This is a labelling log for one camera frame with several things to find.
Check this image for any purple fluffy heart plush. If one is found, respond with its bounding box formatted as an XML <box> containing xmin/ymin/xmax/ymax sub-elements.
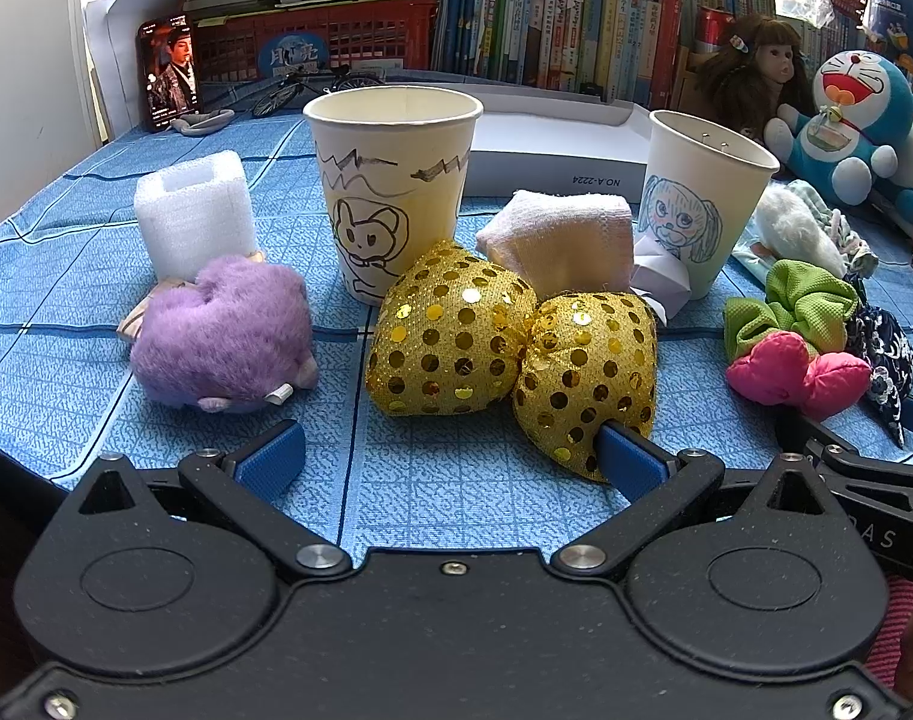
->
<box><xmin>116</xmin><ymin>255</ymin><xmax>319</xmax><ymax>413</ymax></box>

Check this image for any navy floral scrunchie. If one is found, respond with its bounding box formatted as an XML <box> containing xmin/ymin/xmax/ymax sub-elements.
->
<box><xmin>843</xmin><ymin>273</ymin><xmax>913</xmax><ymax>447</ymax></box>

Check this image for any green scrunchie with pink bow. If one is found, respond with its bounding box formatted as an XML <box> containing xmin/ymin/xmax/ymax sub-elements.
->
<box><xmin>723</xmin><ymin>259</ymin><xmax>872</xmax><ymax>421</ymax></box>

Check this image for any white paper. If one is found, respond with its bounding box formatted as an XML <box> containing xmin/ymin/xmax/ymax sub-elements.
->
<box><xmin>630</xmin><ymin>232</ymin><xmax>692</xmax><ymax>325</ymax></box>

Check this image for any gold sequin bow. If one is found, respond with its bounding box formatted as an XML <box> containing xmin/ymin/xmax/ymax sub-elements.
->
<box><xmin>365</xmin><ymin>241</ymin><xmax>657</xmax><ymax>481</ymax></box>

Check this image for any pink towel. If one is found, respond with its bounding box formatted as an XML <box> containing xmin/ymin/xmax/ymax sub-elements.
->
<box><xmin>476</xmin><ymin>190</ymin><xmax>634</xmax><ymax>299</ymax></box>

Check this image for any green striped cloth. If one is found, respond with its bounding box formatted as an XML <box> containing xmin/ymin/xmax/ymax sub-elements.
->
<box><xmin>733</xmin><ymin>179</ymin><xmax>879</xmax><ymax>283</ymax></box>

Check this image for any white foam block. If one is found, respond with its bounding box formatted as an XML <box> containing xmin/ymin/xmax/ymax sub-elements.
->
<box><xmin>133</xmin><ymin>149</ymin><xmax>258</xmax><ymax>281</ymax></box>

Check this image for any white fluffy plush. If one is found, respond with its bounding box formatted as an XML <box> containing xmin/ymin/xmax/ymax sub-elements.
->
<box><xmin>754</xmin><ymin>184</ymin><xmax>845</xmax><ymax>278</ymax></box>

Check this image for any paper cup with dog drawing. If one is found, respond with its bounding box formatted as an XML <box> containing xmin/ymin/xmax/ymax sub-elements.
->
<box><xmin>637</xmin><ymin>109</ymin><xmax>780</xmax><ymax>299</ymax></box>

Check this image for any paper cup with cat drawing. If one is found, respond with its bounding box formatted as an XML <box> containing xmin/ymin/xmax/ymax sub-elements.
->
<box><xmin>304</xmin><ymin>85</ymin><xmax>484</xmax><ymax>305</ymax></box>

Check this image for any white cardboard box tray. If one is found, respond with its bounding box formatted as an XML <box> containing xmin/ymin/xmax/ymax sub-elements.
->
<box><xmin>394</xmin><ymin>83</ymin><xmax>654</xmax><ymax>197</ymax></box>

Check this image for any blue Doraemon plush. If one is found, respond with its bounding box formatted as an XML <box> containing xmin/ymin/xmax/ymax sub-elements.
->
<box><xmin>764</xmin><ymin>50</ymin><xmax>913</xmax><ymax>226</ymax></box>

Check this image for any miniature black bicycle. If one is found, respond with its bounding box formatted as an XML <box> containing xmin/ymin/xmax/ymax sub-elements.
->
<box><xmin>250</xmin><ymin>65</ymin><xmax>385</xmax><ymax>119</ymax></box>

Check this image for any brown haired doll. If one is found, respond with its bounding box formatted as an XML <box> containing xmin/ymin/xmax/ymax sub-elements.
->
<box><xmin>696</xmin><ymin>13</ymin><xmax>815</xmax><ymax>142</ymax></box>

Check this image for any smartphone with lit screen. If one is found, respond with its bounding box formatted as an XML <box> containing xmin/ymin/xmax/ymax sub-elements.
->
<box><xmin>137</xmin><ymin>15</ymin><xmax>201</xmax><ymax>132</ymax></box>

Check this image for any red plastic crate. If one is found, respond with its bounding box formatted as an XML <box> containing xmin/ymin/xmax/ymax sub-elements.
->
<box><xmin>191</xmin><ymin>0</ymin><xmax>437</xmax><ymax>83</ymax></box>

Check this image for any row of upright books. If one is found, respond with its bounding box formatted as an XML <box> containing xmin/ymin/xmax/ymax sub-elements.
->
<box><xmin>431</xmin><ymin>0</ymin><xmax>863</xmax><ymax>107</ymax></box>

